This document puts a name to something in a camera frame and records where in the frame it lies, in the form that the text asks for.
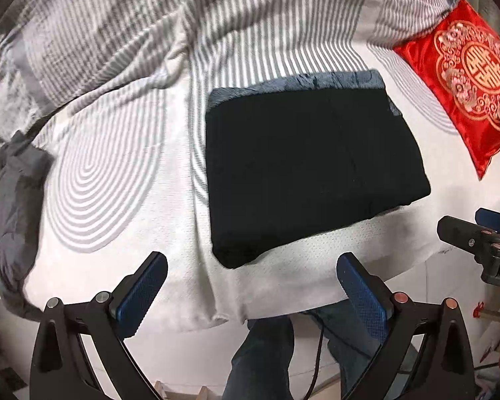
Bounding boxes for wooden bed frame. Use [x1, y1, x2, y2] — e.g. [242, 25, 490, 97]
[153, 378, 219, 400]

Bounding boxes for black cable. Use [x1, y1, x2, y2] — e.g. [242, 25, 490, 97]
[303, 324, 326, 400]

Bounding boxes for dark grey crumpled cloth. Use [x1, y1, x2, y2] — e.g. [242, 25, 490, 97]
[0, 131, 55, 321]

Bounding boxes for red embroidered cushion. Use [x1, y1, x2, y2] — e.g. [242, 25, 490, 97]
[392, 0, 500, 181]

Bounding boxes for person's left leg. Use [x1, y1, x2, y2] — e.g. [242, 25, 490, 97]
[223, 317, 296, 400]

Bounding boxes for black pants with grey lining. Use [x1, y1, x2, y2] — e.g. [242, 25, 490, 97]
[204, 69, 432, 269]

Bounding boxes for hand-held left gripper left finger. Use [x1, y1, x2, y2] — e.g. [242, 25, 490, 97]
[29, 252, 168, 400]

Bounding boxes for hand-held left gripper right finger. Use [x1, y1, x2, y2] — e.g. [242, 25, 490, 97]
[337, 252, 478, 400]

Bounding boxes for grey striped bed sheet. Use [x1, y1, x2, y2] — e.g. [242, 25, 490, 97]
[0, 0, 500, 334]

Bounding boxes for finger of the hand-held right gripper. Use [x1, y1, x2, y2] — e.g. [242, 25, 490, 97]
[475, 207, 500, 234]
[437, 216, 500, 259]

